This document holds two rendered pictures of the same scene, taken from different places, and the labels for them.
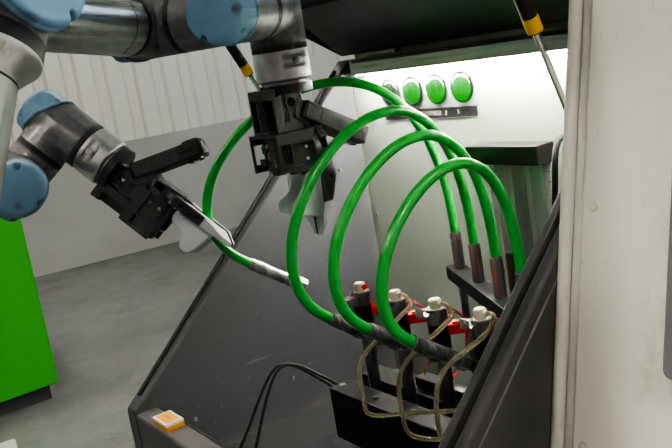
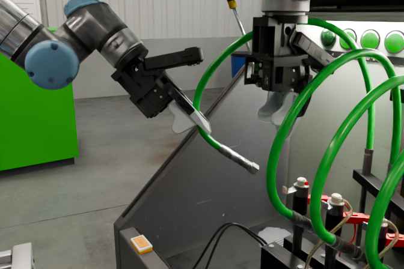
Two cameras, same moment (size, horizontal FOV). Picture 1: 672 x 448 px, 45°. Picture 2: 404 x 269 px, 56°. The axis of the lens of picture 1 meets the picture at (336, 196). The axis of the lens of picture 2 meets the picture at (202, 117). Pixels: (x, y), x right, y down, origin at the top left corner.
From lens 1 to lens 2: 0.50 m
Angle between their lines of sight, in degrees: 6
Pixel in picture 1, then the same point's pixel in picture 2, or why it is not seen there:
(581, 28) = not seen: outside the picture
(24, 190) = (57, 68)
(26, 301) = (68, 113)
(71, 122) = (104, 18)
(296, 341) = (229, 192)
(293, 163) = (282, 83)
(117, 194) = (130, 80)
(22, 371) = (61, 148)
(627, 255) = not seen: outside the picture
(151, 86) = (146, 14)
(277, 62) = not seen: outside the picture
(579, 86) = not seen: outside the picture
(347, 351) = (258, 201)
